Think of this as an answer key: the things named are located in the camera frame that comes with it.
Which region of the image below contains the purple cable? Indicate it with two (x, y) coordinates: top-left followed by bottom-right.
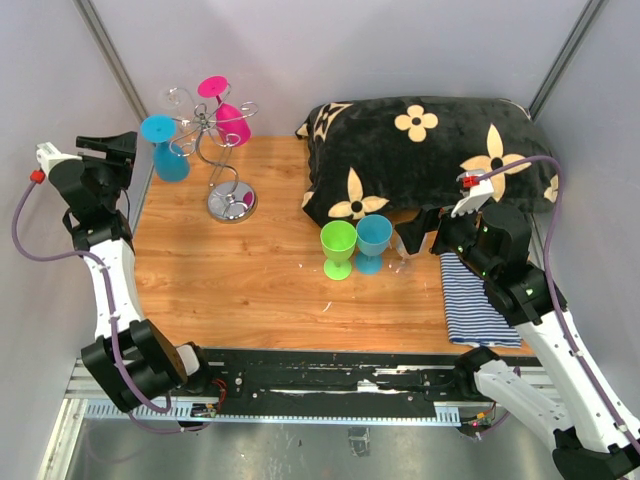
(474, 154), (640, 451)
(11, 180), (211, 434)

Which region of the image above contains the blue striped cloth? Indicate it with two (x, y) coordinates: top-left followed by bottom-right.
(439, 253), (522, 348)

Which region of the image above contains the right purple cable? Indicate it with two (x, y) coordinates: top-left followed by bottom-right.
(474, 154), (640, 451)

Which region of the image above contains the chrome wine glass rack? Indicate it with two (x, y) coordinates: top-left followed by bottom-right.
(171, 93), (258, 223)

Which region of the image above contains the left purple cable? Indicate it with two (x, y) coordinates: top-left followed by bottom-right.
(11, 180), (211, 434)

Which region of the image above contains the clear wine glass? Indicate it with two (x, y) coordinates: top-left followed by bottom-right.
(389, 235), (415, 275)
(159, 87), (196, 128)

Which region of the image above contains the light blue wine glass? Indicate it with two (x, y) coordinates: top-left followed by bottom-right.
(355, 214), (393, 275)

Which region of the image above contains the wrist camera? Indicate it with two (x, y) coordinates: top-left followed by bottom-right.
(29, 142), (81, 184)
(450, 169), (494, 218)

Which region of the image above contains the black floral pillow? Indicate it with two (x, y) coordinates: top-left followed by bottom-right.
(296, 96), (558, 226)

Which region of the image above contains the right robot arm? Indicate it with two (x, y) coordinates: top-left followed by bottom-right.
(395, 204), (639, 479)

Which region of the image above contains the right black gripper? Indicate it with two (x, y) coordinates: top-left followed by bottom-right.
(395, 194), (496, 279)

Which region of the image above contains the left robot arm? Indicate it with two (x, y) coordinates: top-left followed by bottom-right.
(37, 131), (214, 413)

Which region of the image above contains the dark blue wine glass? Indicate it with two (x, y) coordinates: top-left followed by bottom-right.
(140, 115), (190, 183)

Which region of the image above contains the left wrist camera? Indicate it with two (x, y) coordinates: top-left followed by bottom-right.
(29, 142), (81, 184)

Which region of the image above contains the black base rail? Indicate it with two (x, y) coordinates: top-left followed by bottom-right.
(175, 348), (493, 423)

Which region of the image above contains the pink wine glass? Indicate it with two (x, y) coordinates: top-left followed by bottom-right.
(197, 75), (251, 147)

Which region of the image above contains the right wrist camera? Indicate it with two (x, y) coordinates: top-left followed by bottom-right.
(450, 169), (494, 218)

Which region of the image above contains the green wine glass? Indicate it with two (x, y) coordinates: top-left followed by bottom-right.
(320, 220), (357, 281)

